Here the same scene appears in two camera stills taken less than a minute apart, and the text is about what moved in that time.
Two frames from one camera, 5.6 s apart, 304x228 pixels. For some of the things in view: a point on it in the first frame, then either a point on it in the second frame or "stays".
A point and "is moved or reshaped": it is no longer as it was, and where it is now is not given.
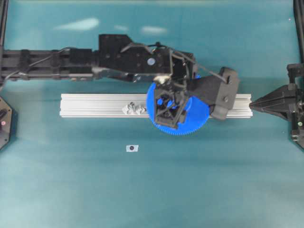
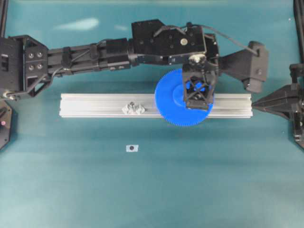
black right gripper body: [295, 97] stays
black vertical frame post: [4, 14] stays
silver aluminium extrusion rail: [109, 105] stays
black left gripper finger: [170, 102] -> [198, 88]
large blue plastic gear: [196, 112] is moved or reshaped
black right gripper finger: [286, 109] stays
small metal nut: [132, 148] stays
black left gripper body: [182, 67] -> [207, 62]
